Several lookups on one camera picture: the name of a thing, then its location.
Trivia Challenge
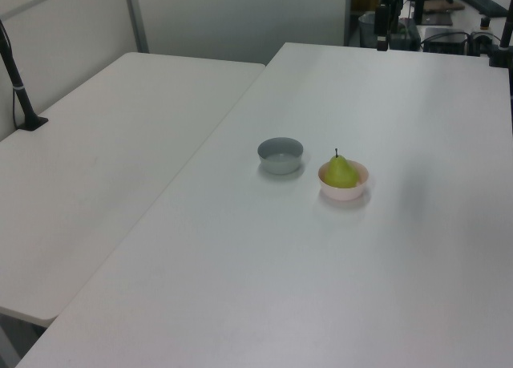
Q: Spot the black camera stand pole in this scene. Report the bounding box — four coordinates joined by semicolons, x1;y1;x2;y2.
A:
0;18;50;132

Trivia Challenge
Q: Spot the grey waste bin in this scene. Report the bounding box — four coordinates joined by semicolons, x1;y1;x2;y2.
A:
357;12;378;48

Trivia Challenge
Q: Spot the grey partition post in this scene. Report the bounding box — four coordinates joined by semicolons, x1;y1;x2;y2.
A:
121;0;150;55

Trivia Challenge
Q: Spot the white side table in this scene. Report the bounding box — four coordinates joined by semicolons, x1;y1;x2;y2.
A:
0;51;267;321

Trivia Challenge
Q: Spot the green pear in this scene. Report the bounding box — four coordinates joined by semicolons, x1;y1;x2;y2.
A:
323;148;359;189

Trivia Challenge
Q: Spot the black keyboard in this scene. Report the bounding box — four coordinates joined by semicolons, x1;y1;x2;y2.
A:
454;0;509;18

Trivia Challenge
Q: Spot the grey plastic bowl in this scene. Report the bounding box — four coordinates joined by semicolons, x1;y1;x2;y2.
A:
256;136;305;175

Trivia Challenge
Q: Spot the pink plastic bowl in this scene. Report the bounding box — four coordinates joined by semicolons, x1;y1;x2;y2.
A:
317;160;370;202

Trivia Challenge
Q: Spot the black electronics box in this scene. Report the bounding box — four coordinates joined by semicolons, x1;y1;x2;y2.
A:
419;26;471;55

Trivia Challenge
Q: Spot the black clamped stand pole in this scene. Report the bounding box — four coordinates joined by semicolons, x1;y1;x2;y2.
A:
487;11;513;69

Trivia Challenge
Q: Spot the brown wooden board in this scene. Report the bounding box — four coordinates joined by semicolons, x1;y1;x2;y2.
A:
422;0;466;13

